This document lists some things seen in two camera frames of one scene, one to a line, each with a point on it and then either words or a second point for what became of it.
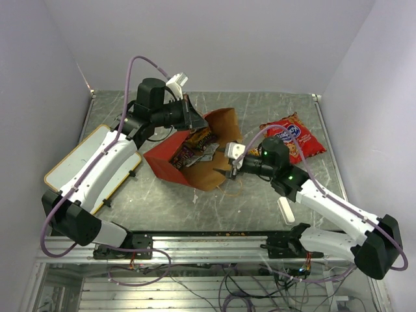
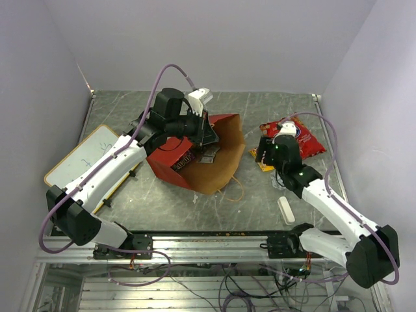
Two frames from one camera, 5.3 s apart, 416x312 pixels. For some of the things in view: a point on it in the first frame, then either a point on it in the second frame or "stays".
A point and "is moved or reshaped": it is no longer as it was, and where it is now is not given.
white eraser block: (286, 210) stays
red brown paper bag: (200, 175) is moved or reshaped
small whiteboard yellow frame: (62, 173) stays
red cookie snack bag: (308, 145) stays
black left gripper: (195, 119) to (209, 136)
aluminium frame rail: (195, 249) stays
